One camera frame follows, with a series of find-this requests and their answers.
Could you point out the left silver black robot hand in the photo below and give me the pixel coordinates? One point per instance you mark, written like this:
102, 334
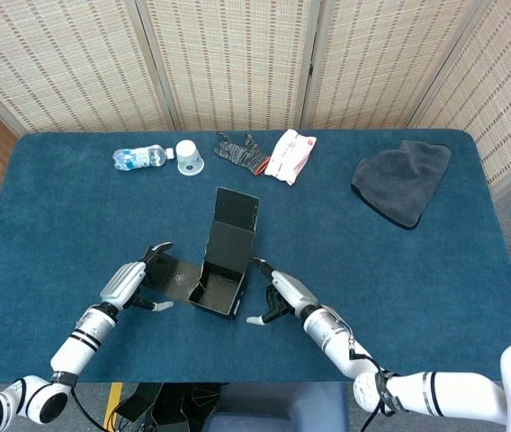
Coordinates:
122, 283

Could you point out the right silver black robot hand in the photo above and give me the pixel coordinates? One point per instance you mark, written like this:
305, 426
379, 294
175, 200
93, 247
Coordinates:
293, 292

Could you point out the black paper box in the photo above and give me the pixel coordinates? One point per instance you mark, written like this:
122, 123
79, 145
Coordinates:
230, 243

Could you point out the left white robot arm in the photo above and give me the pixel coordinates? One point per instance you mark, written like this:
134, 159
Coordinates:
82, 342

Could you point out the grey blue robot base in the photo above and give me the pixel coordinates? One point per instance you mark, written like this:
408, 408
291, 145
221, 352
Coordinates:
282, 409

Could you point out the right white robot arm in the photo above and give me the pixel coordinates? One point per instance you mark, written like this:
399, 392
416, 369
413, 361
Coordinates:
341, 342

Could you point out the blue carpet table cover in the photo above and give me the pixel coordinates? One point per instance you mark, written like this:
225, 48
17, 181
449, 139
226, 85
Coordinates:
80, 202

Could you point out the yellow floor tape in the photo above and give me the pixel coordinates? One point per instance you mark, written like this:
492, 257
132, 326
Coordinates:
113, 393

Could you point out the clear plastic water bottle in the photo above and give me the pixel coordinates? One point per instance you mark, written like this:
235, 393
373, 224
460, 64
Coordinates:
138, 157

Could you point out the white pink wipes pack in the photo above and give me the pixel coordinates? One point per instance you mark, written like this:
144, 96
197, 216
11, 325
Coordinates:
289, 157

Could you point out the white paper cup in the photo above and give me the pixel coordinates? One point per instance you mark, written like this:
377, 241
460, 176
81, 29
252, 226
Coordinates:
189, 157

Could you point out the grey knit glove red cuff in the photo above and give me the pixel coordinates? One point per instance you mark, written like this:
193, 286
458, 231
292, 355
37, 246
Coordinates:
239, 153

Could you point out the dark grey folded cloth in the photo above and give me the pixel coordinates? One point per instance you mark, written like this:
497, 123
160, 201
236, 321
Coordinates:
399, 184

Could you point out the black screen hinge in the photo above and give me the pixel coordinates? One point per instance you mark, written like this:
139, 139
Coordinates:
311, 70

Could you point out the beige woven screen panel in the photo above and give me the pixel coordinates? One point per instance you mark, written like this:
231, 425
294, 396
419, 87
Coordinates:
386, 67
507, 90
233, 67
57, 67

